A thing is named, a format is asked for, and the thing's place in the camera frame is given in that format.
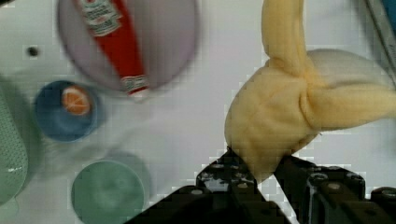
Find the green perforated colander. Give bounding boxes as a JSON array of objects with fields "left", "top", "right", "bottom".
[{"left": 0, "top": 93, "right": 28, "bottom": 204}]

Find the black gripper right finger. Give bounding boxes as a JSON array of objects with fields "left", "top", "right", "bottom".
[{"left": 275, "top": 156, "right": 395, "bottom": 224}]

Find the yellow plush banana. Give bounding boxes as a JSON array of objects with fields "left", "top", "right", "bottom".
[{"left": 224, "top": 0, "right": 395, "bottom": 182}]

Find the blue bowl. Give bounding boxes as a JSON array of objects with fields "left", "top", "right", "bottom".
[{"left": 34, "top": 80, "right": 102, "bottom": 142}]

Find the red ketchup bottle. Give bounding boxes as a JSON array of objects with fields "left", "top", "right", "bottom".
[{"left": 73, "top": 0, "right": 149, "bottom": 102}]

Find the orange slice toy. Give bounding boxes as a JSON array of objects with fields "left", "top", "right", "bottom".
[{"left": 62, "top": 85, "right": 92, "bottom": 116}]

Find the green mug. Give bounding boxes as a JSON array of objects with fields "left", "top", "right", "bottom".
[{"left": 71, "top": 161, "right": 146, "bottom": 224}]

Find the pink round plate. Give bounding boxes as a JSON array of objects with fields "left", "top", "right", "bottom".
[{"left": 58, "top": 0, "right": 199, "bottom": 91}]

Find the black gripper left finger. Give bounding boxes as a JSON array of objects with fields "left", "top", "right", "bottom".
[{"left": 124, "top": 149, "right": 290, "bottom": 224}]

